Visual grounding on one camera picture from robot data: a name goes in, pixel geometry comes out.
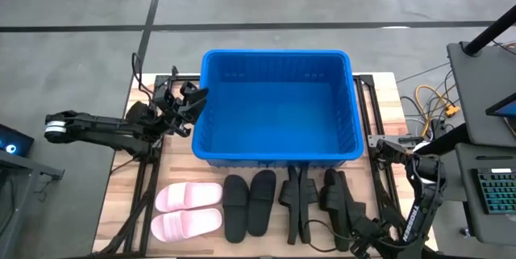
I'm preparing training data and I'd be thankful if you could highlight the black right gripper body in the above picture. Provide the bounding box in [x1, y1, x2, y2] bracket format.
[354, 214, 390, 252]

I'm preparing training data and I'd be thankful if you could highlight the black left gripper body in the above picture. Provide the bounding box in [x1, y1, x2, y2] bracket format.
[163, 95, 197, 137]

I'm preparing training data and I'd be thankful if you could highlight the black chunky slide sandal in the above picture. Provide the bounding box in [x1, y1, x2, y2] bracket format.
[319, 168, 351, 252]
[337, 169, 370, 232]

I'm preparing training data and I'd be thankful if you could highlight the pink slide sandal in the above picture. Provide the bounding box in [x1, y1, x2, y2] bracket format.
[155, 182, 223, 213]
[150, 207, 223, 243]

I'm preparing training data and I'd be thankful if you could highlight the blue plastic bin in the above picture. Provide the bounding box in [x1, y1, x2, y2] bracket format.
[191, 48, 364, 168]

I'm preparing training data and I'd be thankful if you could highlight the grey metal mounting plate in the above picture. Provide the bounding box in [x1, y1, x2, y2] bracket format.
[367, 133, 420, 147]

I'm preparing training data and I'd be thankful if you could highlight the grey keyboard desk top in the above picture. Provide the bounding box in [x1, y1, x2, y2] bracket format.
[455, 142, 516, 246]

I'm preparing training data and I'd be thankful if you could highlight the black desk support bar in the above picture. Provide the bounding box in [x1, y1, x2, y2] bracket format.
[414, 123, 468, 156]

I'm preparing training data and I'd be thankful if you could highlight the backlit computer keyboard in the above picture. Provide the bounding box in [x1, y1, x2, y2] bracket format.
[471, 167, 516, 215]

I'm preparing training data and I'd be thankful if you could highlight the black device with blue light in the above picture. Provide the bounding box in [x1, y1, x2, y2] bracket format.
[0, 123, 35, 157]

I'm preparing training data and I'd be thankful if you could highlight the grey metal cart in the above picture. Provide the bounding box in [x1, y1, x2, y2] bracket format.
[0, 149, 65, 259]

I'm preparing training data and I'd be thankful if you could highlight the large grey desk top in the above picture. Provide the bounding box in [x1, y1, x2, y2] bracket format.
[446, 40, 516, 149]

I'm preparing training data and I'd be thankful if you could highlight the tablet with blue screen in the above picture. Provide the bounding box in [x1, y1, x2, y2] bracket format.
[485, 92, 516, 119]

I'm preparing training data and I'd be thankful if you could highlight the black round pole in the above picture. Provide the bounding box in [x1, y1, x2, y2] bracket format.
[462, 4, 516, 56]

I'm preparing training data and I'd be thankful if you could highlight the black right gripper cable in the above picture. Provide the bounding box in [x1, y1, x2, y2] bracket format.
[302, 219, 404, 254]

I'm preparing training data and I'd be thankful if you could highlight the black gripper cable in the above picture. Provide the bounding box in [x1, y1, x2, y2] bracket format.
[302, 219, 404, 254]
[131, 52, 156, 102]

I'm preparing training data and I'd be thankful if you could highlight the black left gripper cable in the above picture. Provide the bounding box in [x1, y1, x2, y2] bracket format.
[131, 52, 156, 102]

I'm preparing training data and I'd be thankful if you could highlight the yellow cable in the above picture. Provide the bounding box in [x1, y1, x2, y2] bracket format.
[414, 84, 461, 137]

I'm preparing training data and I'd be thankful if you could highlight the black aluminium table frame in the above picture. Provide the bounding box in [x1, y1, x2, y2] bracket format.
[92, 65, 439, 259]

